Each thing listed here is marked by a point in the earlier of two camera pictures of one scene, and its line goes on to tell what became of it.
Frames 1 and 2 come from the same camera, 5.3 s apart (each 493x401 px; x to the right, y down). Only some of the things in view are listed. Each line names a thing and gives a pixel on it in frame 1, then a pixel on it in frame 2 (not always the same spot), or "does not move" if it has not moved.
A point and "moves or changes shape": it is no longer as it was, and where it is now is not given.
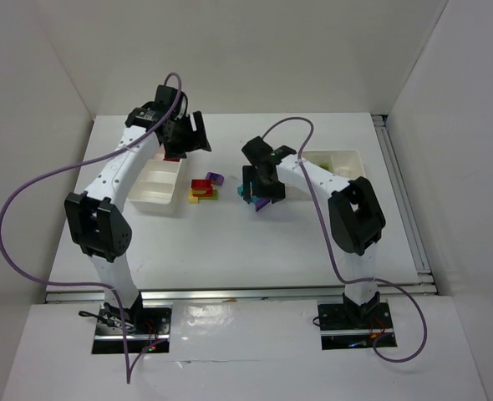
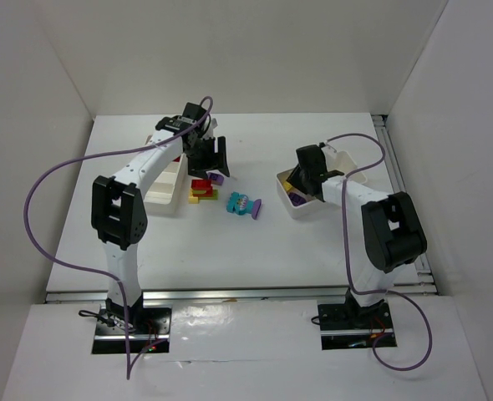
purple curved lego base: [261, 203] moves or changes shape
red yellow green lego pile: [202, 190] does not move
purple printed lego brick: [216, 178] does not move
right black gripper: [264, 184] -> [298, 179]
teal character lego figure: [240, 191] -> [240, 204]
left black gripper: [189, 136] -> [206, 154]
